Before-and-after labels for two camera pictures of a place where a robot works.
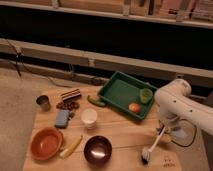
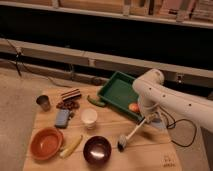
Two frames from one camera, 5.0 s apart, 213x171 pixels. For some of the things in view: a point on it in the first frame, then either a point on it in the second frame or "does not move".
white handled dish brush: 146,153 -> 123,139
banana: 71,147 does not move
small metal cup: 43,101 does not move
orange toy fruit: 134,107 does not move
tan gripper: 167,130 -> 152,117
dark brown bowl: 97,150 does not move
